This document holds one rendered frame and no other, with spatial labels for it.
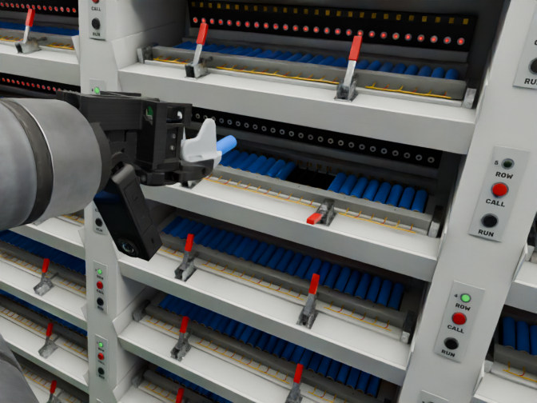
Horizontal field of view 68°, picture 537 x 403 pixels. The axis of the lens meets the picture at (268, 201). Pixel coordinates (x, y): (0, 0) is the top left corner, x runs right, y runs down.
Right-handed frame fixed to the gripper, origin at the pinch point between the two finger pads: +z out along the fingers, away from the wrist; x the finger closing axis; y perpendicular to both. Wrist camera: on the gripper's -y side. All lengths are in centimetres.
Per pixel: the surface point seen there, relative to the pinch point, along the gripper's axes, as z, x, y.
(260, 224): 17.1, -1.3, -13.2
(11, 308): 23, 78, -66
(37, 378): 24, 69, -87
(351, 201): 21.3, -14.8, -6.1
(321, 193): 21.1, -9.7, -6.2
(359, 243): 16.9, -18.4, -11.2
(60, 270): 23, 57, -46
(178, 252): 23.6, 20.1, -27.9
